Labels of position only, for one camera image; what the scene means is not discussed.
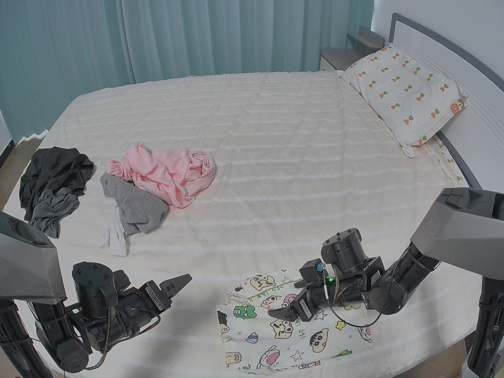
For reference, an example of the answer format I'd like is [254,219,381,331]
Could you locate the pink garment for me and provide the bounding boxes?
[107,141,216,209]

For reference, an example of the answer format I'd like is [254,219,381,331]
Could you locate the grey and white knit garment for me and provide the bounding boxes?
[98,172,169,257]

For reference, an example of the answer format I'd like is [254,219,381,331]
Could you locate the white printed pillow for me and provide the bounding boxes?
[339,44,470,157]

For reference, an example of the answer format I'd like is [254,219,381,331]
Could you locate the blue-green curtain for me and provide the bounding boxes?
[0,0,379,143]

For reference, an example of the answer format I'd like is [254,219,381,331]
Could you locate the bed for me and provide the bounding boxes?
[0,12,504,378]

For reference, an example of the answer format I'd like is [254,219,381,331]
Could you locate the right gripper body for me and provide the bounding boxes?
[293,286,337,323]

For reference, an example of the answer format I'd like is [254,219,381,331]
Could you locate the grey bedside table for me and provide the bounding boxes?
[320,25,386,72]

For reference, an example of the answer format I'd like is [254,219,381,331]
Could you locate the black cable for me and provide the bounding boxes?
[329,302,380,328]

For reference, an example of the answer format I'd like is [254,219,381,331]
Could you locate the dark grey garment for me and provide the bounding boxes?
[31,189,79,239]

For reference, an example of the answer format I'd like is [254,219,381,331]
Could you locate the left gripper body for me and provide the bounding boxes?
[116,280,168,322]

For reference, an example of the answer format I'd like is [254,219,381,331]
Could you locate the black garment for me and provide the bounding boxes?
[19,147,95,221]

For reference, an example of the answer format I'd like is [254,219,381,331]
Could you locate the white printed pyjama top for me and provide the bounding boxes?
[217,266,373,373]

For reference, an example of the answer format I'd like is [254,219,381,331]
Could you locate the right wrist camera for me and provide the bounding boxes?
[298,258,327,287]

